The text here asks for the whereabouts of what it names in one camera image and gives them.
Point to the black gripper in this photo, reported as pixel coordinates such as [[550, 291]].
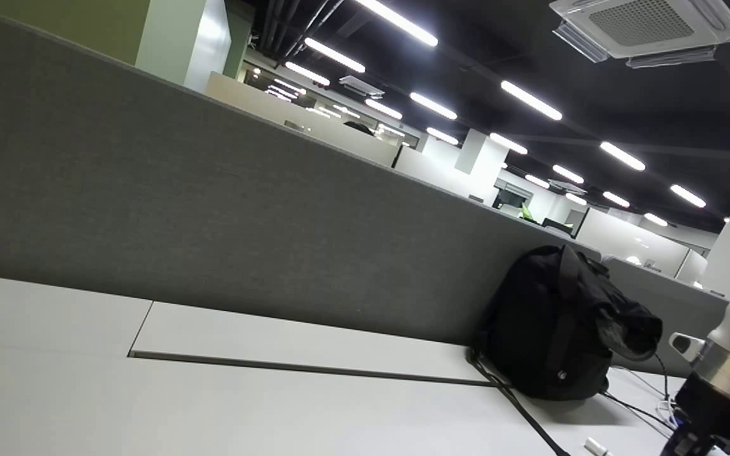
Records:
[[702, 419]]

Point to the white tube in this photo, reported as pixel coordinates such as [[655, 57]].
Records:
[[594, 445]]

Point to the black backpack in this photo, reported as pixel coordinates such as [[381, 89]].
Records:
[[554, 329]]

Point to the ceiling air conditioner unit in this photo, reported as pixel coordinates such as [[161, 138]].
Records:
[[644, 34]]

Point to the grey desk divider panel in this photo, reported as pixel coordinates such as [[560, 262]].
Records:
[[125, 182]]

